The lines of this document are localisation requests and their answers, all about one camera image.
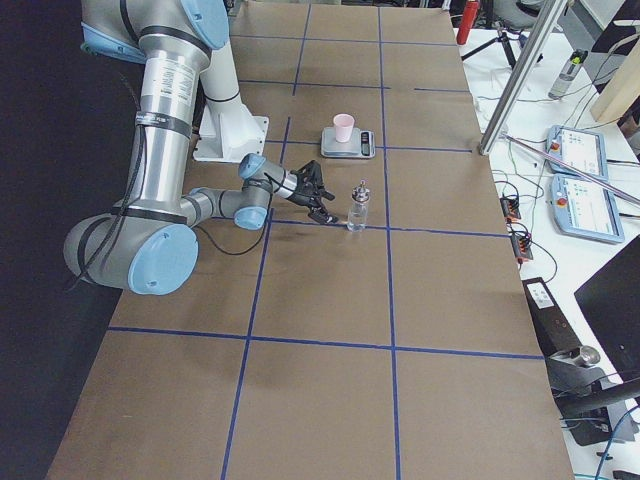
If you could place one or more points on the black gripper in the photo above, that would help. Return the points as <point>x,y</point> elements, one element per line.
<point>298,194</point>

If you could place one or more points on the glass sauce bottle steel spout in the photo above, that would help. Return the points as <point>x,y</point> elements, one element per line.
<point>357,215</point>

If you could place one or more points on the pink plastic cup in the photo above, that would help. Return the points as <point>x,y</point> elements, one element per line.
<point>343,124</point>

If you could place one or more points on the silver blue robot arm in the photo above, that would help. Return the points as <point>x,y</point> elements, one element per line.
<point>147,243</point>

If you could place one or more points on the silver digital kitchen scale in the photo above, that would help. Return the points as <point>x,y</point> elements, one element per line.
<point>361,144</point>

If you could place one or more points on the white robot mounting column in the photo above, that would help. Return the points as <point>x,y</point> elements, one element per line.
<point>228,131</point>

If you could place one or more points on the upper orange black connector box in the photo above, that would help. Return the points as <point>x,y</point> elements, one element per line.
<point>510,208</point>

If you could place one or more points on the orange black connector box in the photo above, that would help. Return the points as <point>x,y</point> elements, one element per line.
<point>521,242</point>
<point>510,208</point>

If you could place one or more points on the lower orange black connector box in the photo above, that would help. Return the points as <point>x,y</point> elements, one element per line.
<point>521,242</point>

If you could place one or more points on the red cylinder bottle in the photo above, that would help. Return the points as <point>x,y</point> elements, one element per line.
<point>467,21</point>

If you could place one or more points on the lower blue teach pendant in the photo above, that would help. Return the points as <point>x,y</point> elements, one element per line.
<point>585,210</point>

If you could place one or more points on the blue teach pendant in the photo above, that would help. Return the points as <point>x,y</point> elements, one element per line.
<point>582,149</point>
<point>585,210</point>

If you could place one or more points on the black box white label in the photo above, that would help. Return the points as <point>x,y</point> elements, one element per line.
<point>553,330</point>

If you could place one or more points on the clear water bottle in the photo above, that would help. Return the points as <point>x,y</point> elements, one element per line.
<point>567,74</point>

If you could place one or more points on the upper blue teach pendant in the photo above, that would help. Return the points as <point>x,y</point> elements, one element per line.
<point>582,149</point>

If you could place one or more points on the black monitor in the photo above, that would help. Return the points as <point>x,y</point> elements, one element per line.
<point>609,301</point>

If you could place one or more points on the wooden board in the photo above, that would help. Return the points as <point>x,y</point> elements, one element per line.
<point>623,88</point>

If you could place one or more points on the black clamp metal knob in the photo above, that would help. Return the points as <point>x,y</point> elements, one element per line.
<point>591,405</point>

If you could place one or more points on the black camera tripod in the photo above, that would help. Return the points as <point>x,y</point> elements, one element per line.
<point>505,37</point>

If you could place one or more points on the aluminium frame post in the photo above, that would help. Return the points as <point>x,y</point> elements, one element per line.
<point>547,19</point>

